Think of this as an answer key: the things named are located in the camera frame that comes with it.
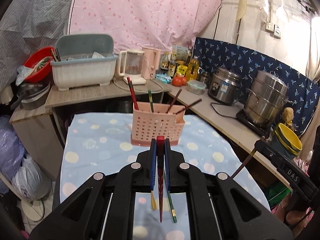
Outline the pink dotted cloth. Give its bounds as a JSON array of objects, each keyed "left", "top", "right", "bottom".
[{"left": 67, "top": 0, "right": 223, "bottom": 57}]

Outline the dark red chopstick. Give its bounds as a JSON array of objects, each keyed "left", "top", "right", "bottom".
[
  {"left": 175, "top": 98, "right": 202, "bottom": 115},
  {"left": 166, "top": 88, "right": 183, "bottom": 113}
]

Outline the white dish drainer grey lid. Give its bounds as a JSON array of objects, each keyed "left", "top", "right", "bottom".
[{"left": 51, "top": 34, "right": 118, "bottom": 91}]

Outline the red plastic basin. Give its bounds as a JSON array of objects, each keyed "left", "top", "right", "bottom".
[{"left": 24, "top": 47, "right": 56, "bottom": 83}]

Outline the person's right hand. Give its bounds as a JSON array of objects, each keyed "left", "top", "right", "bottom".
[{"left": 286, "top": 206, "right": 312, "bottom": 229}]

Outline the dark brown twisted chopstick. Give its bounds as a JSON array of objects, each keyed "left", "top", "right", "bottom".
[{"left": 130, "top": 86, "right": 139, "bottom": 110}]

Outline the dark brown chopstick gold band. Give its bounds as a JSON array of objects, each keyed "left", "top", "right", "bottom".
[{"left": 231, "top": 148, "right": 258, "bottom": 179}]

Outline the clear food container green lid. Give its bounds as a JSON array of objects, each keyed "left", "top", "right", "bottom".
[{"left": 187, "top": 80, "right": 207, "bottom": 95}]

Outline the red twisted chopstick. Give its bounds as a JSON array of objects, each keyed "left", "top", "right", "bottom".
[
  {"left": 155, "top": 135, "right": 166, "bottom": 223},
  {"left": 127, "top": 77, "right": 138, "bottom": 110}
]

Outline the navy leaf print cloth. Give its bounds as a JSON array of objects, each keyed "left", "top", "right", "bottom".
[{"left": 192, "top": 37, "right": 320, "bottom": 137}]

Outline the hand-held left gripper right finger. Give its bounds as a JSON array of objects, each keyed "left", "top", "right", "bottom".
[{"left": 164, "top": 140, "right": 293, "bottom": 240}]

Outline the green bag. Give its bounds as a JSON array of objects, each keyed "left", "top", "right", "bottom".
[{"left": 266, "top": 180, "right": 292, "bottom": 207}]

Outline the teal plastic basin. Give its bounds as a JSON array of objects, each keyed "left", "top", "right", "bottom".
[{"left": 271, "top": 134, "right": 299, "bottom": 159}]

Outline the grey striped cloth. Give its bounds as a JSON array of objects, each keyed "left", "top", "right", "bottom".
[{"left": 0, "top": 0, "right": 78, "bottom": 100}]

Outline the white blender jug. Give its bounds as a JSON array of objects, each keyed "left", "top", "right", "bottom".
[{"left": 117, "top": 49, "right": 147, "bottom": 85}]

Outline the cream curtain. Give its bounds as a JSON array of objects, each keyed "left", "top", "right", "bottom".
[{"left": 305, "top": 15, "right": 320, "bottom": 83}]

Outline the white and green carton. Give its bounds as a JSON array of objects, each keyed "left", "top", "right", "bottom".
[{"left": 172, "top": 45, "right": 189, "bottom": 62}]

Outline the cooking oil bottle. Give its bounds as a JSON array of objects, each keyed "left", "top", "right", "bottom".
[{"left": 186, "top": 56, "right": 201, "bottom": 81}]

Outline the wood grain side table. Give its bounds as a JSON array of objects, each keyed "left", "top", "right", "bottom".
[{"left": 9, "top": 79, "right": 173, "bottom": 180}]

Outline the hanging beige insole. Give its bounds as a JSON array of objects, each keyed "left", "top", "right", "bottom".
[{"left": 235, "top": 0, "right": 248, "bottom": 22}]

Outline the wooden counter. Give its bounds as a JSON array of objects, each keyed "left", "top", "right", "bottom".
[{"left": 167, "top": 85, "right": 293, "bottom": 190}]

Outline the dark sauce bottle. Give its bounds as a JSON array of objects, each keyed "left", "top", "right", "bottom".
[{"left": 161, "top": 52, "right": 170, "bottom": 75}]

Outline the purple plastic bag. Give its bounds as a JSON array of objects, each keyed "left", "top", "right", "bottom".
[{"left": 0, "top": 115, "right": 27, "bottom": 188}]

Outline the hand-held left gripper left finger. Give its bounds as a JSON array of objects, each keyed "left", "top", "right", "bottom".
[{"left": 30, "top": 139, "right": 157, "bottom": 240}]

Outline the black induction cooktop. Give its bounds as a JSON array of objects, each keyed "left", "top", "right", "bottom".
[{"left": 236, "top": 111, "right": 272, "bottom": 138}]

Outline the blue planet print tablecloth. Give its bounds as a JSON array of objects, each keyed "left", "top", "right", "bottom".
[{"left": 60, "top": 112, "right": 270, "bottom": 240}]

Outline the pink perforated utensil holder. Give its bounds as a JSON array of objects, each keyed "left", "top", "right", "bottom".
[{"left": 130, "top": 102, "right": 186, "bottom": 146}]

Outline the blue wipes packet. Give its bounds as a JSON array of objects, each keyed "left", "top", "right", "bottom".
[{"left": 155, "top": 74, "right": 173, "bottom": 83}]

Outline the black power cable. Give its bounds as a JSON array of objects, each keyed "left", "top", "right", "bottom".
[{"left": 210, "top": 102, "right": 242, "bottom": 119}]

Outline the black frying pan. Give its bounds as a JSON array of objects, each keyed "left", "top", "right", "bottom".
[{"left": 10, "top": 82, "right": 52, "bottom": 111}]

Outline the pink electric kettle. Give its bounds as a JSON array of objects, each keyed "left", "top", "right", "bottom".
[{"left": 142, "top": 47, "right": 162, "bottom": 80}]

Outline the clear plastic bag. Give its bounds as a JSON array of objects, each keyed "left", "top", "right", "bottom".
[{"left": 15, "top": 65, "right": 34, "bottom": 86}]

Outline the loofah sponge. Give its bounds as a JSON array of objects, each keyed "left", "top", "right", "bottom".
[{"left": 282, "top": 107, "right": 295, "bottom": 130}]

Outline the steel rice cooker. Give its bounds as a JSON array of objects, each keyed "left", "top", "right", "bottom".
[{"left": 207, "top": 67, "right": 243, "bottom": 106}]

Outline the white plastic bag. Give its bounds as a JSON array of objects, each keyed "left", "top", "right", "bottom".
[{"left": 11, "top": 154, "right": 52, "bottom": 202}]

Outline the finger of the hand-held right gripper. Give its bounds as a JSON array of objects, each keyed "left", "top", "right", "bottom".
[{"left": 254, "top": 139, "right": 273, "bottom": 157}]

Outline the steel steamer pot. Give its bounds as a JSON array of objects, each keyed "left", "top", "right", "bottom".
[{"left": 244, "top": 70, "right": 297, "bottom": 128}]

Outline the sauce bottle white label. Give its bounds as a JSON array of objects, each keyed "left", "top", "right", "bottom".
[{"left": 168, "top": 55, "right": 177, "bottom": 78}]

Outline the green chopstick gold band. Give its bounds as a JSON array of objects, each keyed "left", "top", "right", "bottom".
[{"left": 167, "top": 191, "right": 178, "bottom": 223}]

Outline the small steel pot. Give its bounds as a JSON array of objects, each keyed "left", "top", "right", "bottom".
[{"left": 199, "top": 71, "right": 210, "bottom": 85}]

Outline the stack of yellow bowls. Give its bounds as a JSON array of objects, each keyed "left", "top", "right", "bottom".
[{"left": 274, "top": 123, "right": 303, "bottom": 157}]

